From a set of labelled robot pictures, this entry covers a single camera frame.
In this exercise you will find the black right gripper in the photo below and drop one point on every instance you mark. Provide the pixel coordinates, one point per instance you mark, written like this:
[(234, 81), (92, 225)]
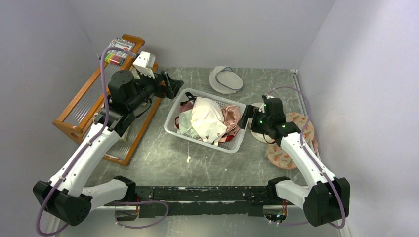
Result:
[(251, 112)]

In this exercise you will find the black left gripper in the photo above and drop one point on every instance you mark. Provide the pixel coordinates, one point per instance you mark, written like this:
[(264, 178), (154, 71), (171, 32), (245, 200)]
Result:
[(172, 86)]

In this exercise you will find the white plastic laundry basket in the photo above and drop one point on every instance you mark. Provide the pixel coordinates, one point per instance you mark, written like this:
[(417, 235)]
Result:
[(169, 125)]

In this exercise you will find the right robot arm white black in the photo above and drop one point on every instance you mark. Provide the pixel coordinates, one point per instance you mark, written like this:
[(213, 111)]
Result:
[(326, 198)]

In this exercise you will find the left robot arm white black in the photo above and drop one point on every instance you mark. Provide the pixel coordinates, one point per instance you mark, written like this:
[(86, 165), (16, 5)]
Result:
[(65, 195)]

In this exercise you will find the pink satin bra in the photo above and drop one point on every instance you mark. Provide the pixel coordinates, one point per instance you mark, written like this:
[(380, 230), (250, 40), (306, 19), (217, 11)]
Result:
[(232, 116)]

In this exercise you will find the white bag blue trim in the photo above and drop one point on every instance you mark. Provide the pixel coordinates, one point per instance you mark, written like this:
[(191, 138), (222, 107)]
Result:
[(224, 80)]

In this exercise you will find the white cream bra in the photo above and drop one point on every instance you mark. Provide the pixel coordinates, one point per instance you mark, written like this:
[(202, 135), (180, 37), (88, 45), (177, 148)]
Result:
[(207, 120)]

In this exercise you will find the light green garment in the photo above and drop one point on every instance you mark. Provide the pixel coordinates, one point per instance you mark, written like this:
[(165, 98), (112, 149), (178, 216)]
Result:
[(185, 125)]

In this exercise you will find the coloured marker pen pack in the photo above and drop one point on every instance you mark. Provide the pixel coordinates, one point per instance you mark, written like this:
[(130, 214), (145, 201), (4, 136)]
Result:
[(116, 57)]

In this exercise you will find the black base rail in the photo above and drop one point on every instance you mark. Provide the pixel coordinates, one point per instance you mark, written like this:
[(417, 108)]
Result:
[(253, 201)]

